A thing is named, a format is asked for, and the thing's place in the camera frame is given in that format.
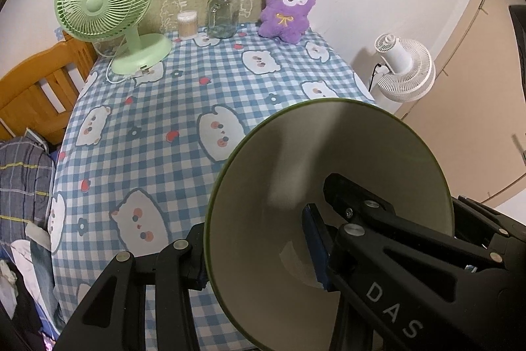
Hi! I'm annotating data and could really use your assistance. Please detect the glass jar with dark lid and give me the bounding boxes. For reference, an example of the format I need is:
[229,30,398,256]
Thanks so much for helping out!
[206,0,241,39]

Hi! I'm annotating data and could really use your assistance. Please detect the white fan cable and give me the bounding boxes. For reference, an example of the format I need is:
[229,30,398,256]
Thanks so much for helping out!
[94,42,144,84]

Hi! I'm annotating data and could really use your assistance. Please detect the white crumpled cloth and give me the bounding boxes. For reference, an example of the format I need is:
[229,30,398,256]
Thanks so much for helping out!
[0,258,19,286]

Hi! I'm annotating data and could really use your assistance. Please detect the floral ceramic bowl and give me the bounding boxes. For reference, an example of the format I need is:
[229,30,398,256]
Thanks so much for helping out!
[203,98,456,351]

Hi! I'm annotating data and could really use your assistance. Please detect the beige cabinet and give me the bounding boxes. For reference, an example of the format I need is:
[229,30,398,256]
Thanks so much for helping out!
[394,0,526,208]

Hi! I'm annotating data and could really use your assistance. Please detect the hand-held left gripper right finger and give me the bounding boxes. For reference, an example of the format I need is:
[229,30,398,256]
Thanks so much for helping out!
[303,202,366,351]

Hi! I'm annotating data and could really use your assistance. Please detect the purple plush toy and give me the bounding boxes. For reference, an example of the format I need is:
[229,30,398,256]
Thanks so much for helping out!
[258,0,316,44]

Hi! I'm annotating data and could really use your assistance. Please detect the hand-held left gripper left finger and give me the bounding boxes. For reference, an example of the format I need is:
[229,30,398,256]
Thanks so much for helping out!
[61,225,209,351]

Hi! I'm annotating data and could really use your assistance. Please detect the blue denim garment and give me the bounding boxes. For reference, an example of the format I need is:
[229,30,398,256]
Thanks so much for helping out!
[29,242,56,319]

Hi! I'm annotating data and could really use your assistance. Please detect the blue checked tablecloth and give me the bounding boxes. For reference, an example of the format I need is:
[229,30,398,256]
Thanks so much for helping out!
[47,22,383,351]

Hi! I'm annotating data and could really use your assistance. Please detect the cotton swab box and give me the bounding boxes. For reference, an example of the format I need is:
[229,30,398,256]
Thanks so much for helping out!
[177,11,199,39]

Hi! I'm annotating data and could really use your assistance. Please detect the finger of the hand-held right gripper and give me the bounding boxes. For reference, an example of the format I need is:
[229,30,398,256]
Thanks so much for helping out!
[324,174,526,351]
[454,195,526,273]

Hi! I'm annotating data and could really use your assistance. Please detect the green desk fan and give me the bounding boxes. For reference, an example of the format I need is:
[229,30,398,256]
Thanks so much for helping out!
[54,0,172,76]

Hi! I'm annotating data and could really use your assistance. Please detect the black fan cable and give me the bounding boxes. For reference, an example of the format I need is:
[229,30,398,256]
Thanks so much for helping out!
[368,63,383,92]

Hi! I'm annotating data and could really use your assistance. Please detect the white desk fan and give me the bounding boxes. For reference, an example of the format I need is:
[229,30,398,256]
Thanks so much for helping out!
[374,33,436,102]

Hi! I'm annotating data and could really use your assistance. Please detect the grey plaid bedding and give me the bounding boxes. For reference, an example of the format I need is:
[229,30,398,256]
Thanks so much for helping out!
[0,137,56,245]

